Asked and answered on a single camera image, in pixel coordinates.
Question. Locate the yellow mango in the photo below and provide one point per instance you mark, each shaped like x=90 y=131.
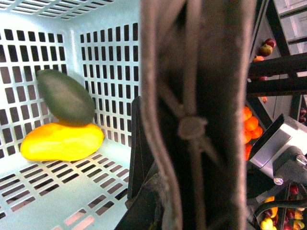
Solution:
x=56 y=141

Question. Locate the light blue plastic basket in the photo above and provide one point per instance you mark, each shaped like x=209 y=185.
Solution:
x=77 y=56

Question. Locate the dark green avocado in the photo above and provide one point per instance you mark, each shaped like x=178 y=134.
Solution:
x=66 y=98

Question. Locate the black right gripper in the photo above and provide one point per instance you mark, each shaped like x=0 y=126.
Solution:
x=277 y=160

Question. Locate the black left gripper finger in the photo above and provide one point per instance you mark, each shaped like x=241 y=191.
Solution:
x=141 y=158

